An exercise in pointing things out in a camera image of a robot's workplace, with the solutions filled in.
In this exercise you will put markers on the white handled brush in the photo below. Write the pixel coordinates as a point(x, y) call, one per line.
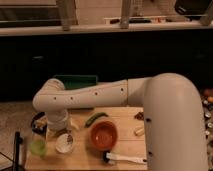
point(112, 158)

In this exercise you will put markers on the green cucumber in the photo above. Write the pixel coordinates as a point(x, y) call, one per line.
point(93, 118)

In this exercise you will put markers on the small brown toy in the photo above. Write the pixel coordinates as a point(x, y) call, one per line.
point(139, 116)

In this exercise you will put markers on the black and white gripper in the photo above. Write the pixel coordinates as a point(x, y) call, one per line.
point(40, 125)

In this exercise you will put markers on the small cream cylinder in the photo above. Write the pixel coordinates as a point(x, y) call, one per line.
point(139, 132)

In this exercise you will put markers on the black stand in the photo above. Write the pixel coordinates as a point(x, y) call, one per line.
point(18, 141)

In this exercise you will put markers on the green tray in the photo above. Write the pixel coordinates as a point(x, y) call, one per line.
point(77, 81)

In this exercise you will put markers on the orange bowl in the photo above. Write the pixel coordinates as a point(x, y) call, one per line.
point(103, 135)

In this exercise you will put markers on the green plastic cup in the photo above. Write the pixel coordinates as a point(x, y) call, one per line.
point(38, 147)

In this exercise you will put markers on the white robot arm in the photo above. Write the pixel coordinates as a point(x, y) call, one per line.
point(174, 116)

